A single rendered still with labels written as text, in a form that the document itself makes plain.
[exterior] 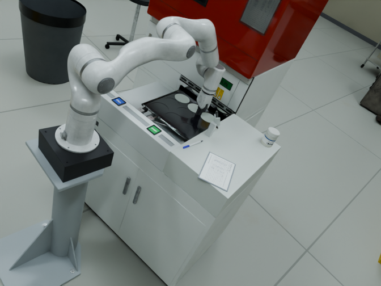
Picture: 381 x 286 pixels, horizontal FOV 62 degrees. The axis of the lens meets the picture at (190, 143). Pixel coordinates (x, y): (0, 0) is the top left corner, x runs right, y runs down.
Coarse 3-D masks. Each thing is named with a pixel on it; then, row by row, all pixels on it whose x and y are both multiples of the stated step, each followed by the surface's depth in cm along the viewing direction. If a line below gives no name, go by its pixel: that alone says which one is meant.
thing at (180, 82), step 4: (180, 80) 209; (180, 84) 210; (184, 84) 208; (176, 88) 213; (188, 88) 207; (192, 88) 206; (192, 92) 206; (196, 92) 204; (212, 104) 200; (216, 104) 200; (216, 108) 200; (220, 108) 198; (220, 112) 199; (224, 112) 197
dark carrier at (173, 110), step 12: (168, 96) 197; (156, 108) 183; (168, 108) 187; (180, 108) 191; (168, 120) 178; (180, 120) 182; (192, 120) 186; (204, 120) 190; (180, 132) 173; (192, 132) 177
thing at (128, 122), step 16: (112, 96) 168; (112, 112) 164; (128, 112) 161; (112, 128) 169; (128, 128) 161; (144, 128) 156; (160, 128) 160; (144, 144) 158; (160, 144) 151; (176, 144) 155; (160, 160) 155
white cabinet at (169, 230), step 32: (96, 128) 178; (128, 160) 170; (96, 192) 202; (128, 192) 181; (160, 192) 164; (128, 224) 194; (160, 224) 174; (192, 224) 158; (224, 224) 204; (160, 256) 185; (192, 256) 172
